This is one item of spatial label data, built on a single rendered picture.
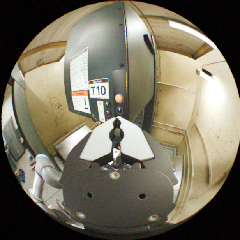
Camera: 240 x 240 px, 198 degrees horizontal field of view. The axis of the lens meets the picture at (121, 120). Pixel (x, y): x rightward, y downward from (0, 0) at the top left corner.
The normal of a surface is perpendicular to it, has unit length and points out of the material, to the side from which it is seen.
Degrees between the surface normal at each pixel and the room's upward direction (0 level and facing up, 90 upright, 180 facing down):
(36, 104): 90
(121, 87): 90
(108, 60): 90
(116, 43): 90
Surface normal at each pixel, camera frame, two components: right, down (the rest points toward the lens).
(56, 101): 0.88, 0.22
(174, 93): -0.47, 0.44
